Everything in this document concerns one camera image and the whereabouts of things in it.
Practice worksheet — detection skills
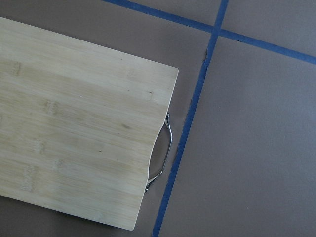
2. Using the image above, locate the wooden cutting board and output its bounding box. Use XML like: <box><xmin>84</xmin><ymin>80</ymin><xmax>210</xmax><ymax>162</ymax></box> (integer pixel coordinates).
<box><xmin>0</xmin><ymin>18</ymin><xmax>179</xmax><ymax>231</ymax></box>

